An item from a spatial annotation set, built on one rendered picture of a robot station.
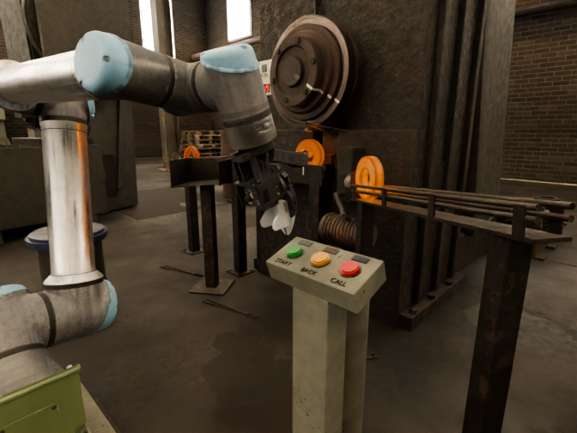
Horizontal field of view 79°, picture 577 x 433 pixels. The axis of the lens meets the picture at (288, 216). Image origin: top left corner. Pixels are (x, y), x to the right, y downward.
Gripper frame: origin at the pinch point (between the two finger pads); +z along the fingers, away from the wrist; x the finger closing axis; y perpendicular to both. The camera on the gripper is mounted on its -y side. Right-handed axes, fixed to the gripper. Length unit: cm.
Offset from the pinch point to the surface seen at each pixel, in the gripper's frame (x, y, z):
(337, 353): 12.1, 6.5, 26.0
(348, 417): 8, 5, 56
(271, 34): -98, -107, -37
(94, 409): -44, 48, 40
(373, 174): -10, -51, 12
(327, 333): 12.1, 7.8, 18.6
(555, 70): -65, -681, 124
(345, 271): 15.0, 1.6, 5.8
